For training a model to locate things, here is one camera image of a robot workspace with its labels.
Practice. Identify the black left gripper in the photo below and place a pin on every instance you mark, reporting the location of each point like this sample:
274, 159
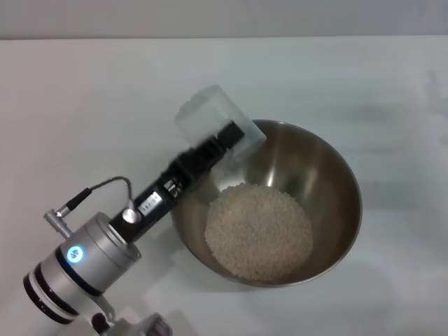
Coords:
157, 199

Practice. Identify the clear plastic measuring cup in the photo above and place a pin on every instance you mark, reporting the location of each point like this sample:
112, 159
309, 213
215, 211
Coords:
210, 108

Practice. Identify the white rice grains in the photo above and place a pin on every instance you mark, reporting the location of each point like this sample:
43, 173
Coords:
259, 234

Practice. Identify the stainless steel mixing bowl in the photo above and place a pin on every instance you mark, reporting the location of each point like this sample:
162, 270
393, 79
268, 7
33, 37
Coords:
315, 175

